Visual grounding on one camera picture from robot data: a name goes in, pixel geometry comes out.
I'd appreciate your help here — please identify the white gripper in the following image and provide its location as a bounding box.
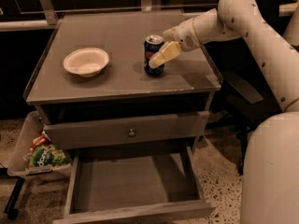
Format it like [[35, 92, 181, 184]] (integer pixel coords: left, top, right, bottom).
[[149, 18, 201, 68]]

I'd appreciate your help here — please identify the blue pepsi can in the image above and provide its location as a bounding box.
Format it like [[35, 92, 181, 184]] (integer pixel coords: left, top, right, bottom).
[[143, 35, 165, 77]]

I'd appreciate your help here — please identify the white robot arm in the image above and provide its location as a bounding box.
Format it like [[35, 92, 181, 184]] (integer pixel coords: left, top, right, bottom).
[[149, 0, 299, 224]]

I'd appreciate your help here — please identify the grey drawer cabinet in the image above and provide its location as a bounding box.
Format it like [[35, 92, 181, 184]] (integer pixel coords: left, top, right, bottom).
[[22, 9, 223, 224]]

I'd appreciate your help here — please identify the grey top drawer with knob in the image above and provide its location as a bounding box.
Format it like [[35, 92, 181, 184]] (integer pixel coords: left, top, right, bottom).
[[44, 111, 209, 149]]

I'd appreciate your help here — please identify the open grey middle drawer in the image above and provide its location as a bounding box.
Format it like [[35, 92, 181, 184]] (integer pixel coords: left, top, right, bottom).
[[53, 146, 214, 224]]

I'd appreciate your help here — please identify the white paper bowl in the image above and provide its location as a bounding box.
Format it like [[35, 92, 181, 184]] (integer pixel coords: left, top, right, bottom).
[[63, 48, 109, 77]]

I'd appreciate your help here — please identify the black office chair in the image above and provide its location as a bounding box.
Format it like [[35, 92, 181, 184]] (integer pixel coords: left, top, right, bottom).
[[204, 0, 281, 175]]

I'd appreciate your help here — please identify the red snack bag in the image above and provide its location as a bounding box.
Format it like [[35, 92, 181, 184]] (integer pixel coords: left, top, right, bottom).
[[30, 130, 51, 151]]

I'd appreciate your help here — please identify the green chip bag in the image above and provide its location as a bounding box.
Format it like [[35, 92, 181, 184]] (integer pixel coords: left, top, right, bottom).
[[28, 145, 68, 168]]

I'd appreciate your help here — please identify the clear plastic bin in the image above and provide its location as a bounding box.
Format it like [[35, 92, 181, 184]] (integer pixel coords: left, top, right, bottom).
[[7, 111, 72, 181]]

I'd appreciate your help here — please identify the metal rail with brackets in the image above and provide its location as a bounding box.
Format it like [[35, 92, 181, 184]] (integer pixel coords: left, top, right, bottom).
[[0, 0, 299, 33]]

